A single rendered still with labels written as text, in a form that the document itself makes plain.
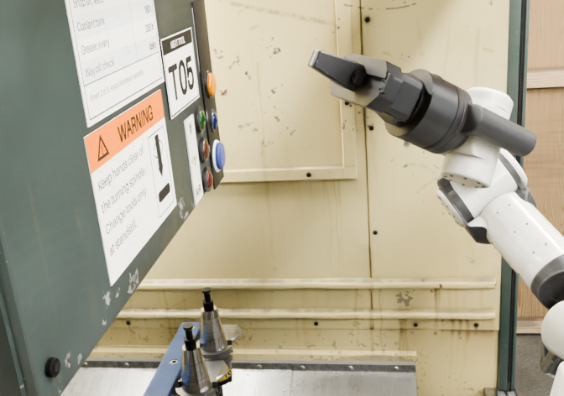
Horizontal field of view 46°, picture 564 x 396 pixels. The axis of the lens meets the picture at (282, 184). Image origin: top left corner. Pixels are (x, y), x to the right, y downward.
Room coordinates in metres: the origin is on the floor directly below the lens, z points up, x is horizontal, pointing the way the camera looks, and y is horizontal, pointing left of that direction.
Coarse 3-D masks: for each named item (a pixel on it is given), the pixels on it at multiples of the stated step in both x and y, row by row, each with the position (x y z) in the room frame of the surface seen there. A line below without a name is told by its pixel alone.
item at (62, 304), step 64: (0, 0) 0.35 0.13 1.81; (64, 0) 0.42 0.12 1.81; (192, 0) 0.70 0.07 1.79; (0, 64) 0.34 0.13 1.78; (64, 64) 0.40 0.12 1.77; (0, 128) 0.32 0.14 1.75; (64, 128) 0.39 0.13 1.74; (0, 192) 0.31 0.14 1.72; (64, 192) 0.37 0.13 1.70; (192, 192) 0.62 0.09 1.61; (0, 256) 0.31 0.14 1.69; (64, 256) 0.36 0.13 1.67; (0, 320) 0.30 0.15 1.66; (64, 320) 0.34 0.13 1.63; (0, 384) 0.30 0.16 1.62; (64, 384) 0.33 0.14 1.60
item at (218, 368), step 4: (216, 360) 0.93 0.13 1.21; (220, 360) 0.93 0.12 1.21; (208, 364) 0.92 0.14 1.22; (212, 364) 0.92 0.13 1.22; (216, 364) 0.92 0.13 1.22; (220, 364) 0.92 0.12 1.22; (224, 364) 0.92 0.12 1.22; (208, 368) 0.91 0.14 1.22; (212, 368) 0.91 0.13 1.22; (216, 368) 0.91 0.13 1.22; (220, 368) 0.90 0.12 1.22; (224, 368) 0.91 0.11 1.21; (208, 372) 0.90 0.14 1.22; (212, 372) 0.90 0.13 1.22; (216, 372) 0.90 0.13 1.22; (220, 372) 0.90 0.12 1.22; (224, 372) 0.90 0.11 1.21; (180, 376) 0.89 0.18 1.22; (216, 376) 0.89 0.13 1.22; (220, 376) 0.89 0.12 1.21
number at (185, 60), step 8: (176, 56) 0.62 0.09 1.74; (184, 56) 0.64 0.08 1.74; (192, 56) 0.67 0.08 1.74; (184, 64) 0.64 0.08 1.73; (192, 64) 0.66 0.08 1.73; (184, 72) 0.63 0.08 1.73; (192, 72) 0.66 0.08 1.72; (184, 80) 0.63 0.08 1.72; (192, 80) 0.66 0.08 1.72; (184, 88) 0.63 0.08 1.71; (192, 88) 0.65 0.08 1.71; (184, 96) 0.62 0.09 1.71
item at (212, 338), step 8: (208, 312) 0.95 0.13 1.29; (216, 312) 0.96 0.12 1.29; (208, 320) 0.95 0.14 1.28; (216, 320) 0.95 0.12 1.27; (208, 328) 0.95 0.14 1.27; (216, 328) 0.95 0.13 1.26; (200, 336) 0.96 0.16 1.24; (208, 336) 0.94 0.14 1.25; (216, 336) 0.95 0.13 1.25; (224, 336) 0.96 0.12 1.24; (200, 344) 0.96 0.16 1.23; (208, 344) 0.94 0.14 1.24; (216, 344) 0.94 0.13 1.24; (224, 344) 0.95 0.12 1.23
